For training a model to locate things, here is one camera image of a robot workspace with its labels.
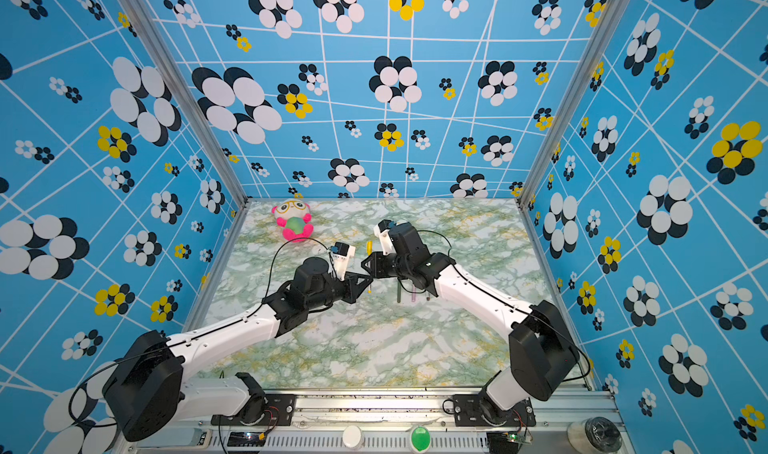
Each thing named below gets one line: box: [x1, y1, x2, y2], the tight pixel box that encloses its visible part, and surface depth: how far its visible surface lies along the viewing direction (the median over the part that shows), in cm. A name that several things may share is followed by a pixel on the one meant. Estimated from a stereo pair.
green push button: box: [410, 426, 431, 453], surface depth 63 cm
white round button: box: [342, 425, 363, 451], surface depth 65 cm
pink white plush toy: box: [271, 198, 315, 242], surface depth 109 cm
